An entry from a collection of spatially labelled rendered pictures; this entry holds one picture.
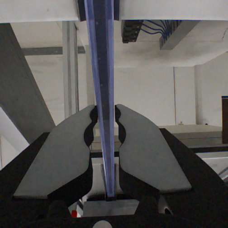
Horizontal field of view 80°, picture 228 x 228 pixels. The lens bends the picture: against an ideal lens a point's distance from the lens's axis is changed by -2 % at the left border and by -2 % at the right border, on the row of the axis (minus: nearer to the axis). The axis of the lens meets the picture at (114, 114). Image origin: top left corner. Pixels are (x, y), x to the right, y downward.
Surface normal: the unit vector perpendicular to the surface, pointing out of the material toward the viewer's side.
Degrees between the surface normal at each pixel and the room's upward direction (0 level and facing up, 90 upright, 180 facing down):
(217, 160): 45
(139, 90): 90
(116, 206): 135
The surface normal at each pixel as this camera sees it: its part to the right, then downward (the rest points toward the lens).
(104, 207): 0.00, -0.70
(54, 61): 0.03, 0.00
